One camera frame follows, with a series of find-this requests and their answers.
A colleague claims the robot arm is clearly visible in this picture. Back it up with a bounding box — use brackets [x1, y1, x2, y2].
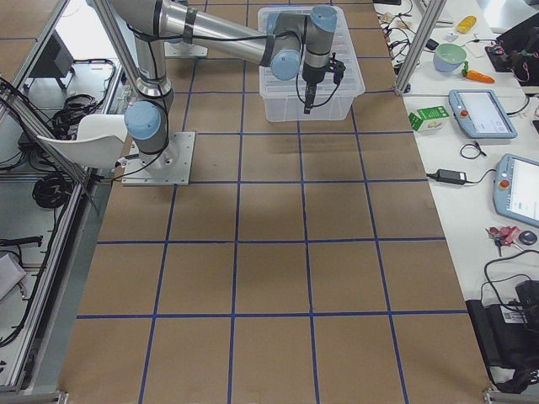
[90, 1, 345, 173]

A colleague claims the green white carton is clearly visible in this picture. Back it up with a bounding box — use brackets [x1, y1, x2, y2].
[408, 105, 450, 132]

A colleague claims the green bowl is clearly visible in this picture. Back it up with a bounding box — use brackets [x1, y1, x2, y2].
[433, 43, 467, 72]

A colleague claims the white chair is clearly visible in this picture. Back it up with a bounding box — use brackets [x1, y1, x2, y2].
[37, 114, 127, 169]

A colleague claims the teach pendant tablet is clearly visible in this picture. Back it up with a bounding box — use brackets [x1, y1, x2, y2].
[448, 89, 518, 140]
[493, 154, 539, 227]

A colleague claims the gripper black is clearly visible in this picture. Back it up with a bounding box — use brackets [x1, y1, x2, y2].
[302, 50, 329, 114]

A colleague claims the clear plastic storage box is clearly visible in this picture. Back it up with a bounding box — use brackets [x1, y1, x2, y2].
[260, 90, 359, 124]

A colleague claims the clear plastic box lid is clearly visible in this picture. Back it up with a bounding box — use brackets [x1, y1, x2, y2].
[258, 5, 365, 108]

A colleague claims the aluminium frame post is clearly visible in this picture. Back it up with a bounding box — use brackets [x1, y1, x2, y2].
[394, 0, 446, 95]

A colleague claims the yellow toy corn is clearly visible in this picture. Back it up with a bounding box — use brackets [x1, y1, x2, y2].
[456, 15, 477, 35]

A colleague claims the toy carrot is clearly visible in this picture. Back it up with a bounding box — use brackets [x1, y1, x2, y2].
[462, 61, 495, 84]

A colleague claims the black power adapter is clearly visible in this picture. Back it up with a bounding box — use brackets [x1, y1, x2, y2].
[435, 168, 467, 185]

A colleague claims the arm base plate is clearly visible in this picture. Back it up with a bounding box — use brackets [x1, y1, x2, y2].
[120, 131, 195, 186]
[164, 41, 208, 59]

